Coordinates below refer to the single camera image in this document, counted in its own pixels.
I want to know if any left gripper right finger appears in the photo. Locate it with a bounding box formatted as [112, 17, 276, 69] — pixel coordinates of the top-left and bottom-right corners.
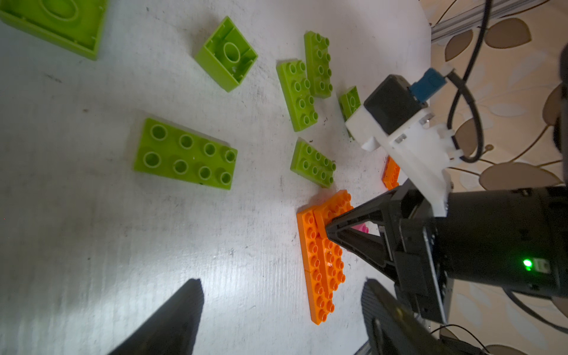
[361, 279, 453, 354]

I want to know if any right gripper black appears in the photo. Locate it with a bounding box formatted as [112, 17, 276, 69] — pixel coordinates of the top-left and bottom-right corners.
[325, 184, 567, 322]

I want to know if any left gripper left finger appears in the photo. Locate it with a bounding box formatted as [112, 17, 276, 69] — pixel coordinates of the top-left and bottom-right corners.
[111, 279, 204, 354]

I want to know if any orange brick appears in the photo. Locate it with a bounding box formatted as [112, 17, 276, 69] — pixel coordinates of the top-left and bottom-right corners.
[382, 156, 400, 191]
[314, 208, 346, 299]
[314, 189, 353, 227]
[305, 271, 335, 325]
[297, 207, 320, 273]

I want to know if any pink small square brick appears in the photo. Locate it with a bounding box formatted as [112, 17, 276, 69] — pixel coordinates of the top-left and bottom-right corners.
[353, 223, 369, 233]

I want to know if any green brick lower centre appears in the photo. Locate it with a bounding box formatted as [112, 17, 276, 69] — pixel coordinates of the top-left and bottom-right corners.
[290, 138, 337, 188]

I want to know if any green brick upside down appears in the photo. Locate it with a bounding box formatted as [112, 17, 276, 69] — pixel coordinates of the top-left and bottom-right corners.
[339, 86, 361, 121]

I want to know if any green brick tilted centre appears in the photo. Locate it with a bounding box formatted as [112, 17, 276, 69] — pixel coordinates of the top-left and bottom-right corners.
[277, 60, 319, 133]

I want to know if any green brick lower left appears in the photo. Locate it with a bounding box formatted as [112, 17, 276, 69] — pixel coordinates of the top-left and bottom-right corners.
[134, 118, 238, 190]

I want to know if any green brick upper centre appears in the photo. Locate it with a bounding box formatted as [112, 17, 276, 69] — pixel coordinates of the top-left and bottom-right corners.
[304, 31, 333, 99]

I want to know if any small green square brick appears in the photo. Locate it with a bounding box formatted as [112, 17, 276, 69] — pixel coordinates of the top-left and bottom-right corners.
[195, 16, 258, 93]

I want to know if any green brick far left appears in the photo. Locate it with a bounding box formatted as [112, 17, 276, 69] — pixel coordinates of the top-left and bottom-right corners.
[1, 0, 108, 61]

